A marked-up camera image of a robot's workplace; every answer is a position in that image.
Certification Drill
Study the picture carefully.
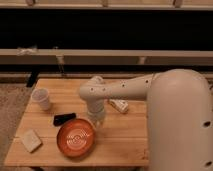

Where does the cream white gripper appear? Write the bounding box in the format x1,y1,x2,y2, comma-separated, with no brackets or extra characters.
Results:
87,108,106,124

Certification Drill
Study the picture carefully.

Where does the orange patterned plate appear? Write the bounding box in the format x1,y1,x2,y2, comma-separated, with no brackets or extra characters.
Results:
57,119,95,158

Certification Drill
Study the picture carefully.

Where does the black rectangular block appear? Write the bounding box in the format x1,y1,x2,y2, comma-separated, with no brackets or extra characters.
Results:
53,113,76,126

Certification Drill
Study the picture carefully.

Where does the wooden table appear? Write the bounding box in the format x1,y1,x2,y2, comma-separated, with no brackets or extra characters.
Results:
4,79,148,167

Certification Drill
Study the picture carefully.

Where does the beige sponge block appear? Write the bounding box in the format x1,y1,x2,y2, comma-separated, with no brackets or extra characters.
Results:
20,129,42,153

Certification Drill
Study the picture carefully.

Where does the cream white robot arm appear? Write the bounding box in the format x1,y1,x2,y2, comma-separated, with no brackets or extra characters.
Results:
79,69,213,171

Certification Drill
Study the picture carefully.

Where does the white paper cup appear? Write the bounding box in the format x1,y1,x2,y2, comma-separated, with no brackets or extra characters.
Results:
31,88,51,110

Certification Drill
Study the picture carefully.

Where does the white small packet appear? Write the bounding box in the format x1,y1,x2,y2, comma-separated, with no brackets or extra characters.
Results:
108,99,129,114

